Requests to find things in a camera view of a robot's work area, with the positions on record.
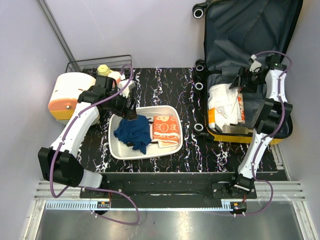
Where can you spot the orange white patterned towel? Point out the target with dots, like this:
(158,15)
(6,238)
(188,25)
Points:
(165,131)

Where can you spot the pink cup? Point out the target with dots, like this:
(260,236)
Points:
(114,78)

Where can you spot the yellow Pikachu suitcase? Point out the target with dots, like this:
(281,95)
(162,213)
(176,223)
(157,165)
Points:
(236,29)

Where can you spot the white cloth garment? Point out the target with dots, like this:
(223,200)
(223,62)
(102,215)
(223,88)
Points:
(225,102)

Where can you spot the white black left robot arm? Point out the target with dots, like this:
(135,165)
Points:
(58,163)

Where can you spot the white plastic tray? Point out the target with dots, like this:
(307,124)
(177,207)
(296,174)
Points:
(121,151)

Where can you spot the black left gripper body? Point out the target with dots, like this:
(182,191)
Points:
(118,104)

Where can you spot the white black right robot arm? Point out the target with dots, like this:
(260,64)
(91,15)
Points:
(268,119)

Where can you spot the black wire basket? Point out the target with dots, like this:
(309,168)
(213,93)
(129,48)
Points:
(90,65)

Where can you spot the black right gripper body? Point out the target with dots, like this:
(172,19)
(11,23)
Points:
(252,79)

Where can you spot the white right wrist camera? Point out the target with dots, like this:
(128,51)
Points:
(255,66)

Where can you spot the orange floral cloth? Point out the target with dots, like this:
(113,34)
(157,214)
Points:
(240,110)

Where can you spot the pink yellow drawer box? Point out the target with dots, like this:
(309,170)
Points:
(67,89)

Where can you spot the navy blue garment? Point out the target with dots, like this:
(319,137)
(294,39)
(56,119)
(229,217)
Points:
(120,134)

